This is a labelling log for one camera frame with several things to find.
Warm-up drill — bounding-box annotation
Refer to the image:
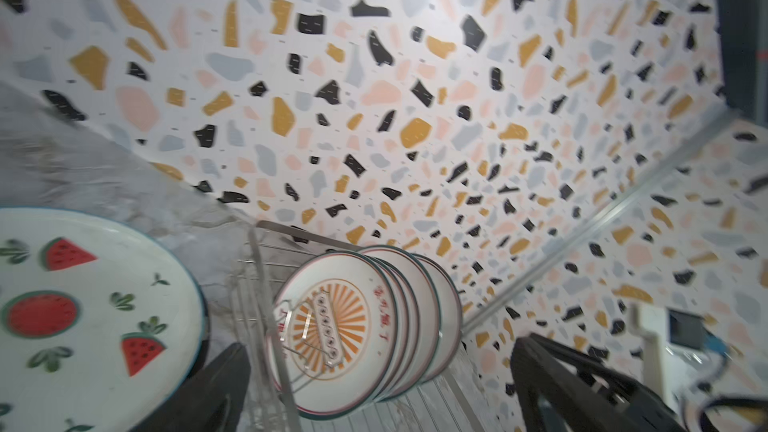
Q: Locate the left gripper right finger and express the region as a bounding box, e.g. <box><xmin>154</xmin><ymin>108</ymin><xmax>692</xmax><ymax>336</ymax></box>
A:
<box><xmin>510</xmin><ymin>335</ymin><xmax>600</xmax><ymax>431</ymax></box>

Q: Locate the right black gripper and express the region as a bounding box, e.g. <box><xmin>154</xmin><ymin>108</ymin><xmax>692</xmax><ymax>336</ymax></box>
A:
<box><xmin>527</xmin><ymin>332</ymin><xmax>685</xmax><ymax>432</ymax></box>

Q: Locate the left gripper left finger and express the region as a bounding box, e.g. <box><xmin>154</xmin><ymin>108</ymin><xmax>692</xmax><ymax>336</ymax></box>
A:
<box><xmin>134</xmin><ymin>343</ymin><xmax>251</xmax><ymax>432</ymax></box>

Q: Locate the orange sunburst plate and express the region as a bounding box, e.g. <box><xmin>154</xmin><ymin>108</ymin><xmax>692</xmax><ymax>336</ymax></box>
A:
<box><xmin>361</xmin><ymin>245</ymin><xmax>442</xmax><ymax>401</ymax></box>
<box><xmin>265</xmin><ymin>251</ymin><xmax>398</xmax><ymax>420</ymax></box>
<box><xmin>415</xmin><ymin>254</ymin><xmax>463</xmax><ymax>383</ymax></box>
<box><xmin>368</xmin><ymin>254</ymin><xmax>415</xmax><ymax>402</ymax></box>

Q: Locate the watermelon pattern plate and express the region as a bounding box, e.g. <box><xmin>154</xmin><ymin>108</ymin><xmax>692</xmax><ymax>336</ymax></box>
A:
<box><xmin>1</xmin><ymin>207</ymin><xmax>206</xmax><ymax>431</ymax></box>

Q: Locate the orange sunburst plate front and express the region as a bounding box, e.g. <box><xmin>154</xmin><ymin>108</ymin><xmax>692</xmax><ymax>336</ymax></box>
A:
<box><xmin>265</xmin><ymin>251</ymin><xmax>398</xmax><ymax>420</ymax></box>

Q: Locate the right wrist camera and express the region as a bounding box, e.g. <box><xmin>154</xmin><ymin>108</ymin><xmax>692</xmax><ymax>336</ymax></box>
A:
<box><xmin>630</xmin><ymin>303</ymin><xmax>730</xmax><ymax>409</ymax></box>

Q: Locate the wire dish rack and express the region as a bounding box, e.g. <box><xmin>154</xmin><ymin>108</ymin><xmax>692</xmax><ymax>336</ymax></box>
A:
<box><xmin>228</xmin><ymin>221</ymin><xmax>500</xmax><ymax>431</ymax></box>

